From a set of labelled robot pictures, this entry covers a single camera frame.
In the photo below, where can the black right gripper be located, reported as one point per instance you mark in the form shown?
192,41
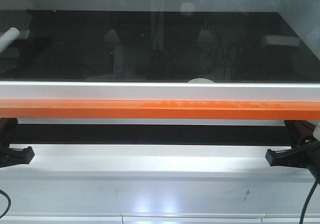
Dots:
305,148

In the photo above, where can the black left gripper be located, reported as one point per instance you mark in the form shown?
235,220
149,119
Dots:
11,156

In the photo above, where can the glass jar with white lid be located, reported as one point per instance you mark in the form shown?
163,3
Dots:
200,81

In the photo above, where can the white pipe tube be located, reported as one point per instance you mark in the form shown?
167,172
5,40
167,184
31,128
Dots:
8,38

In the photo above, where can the glass fume hood sash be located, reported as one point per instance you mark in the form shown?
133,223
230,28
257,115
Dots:
253,50

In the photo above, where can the orange sash handle bar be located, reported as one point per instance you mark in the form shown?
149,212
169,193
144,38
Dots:
160,109

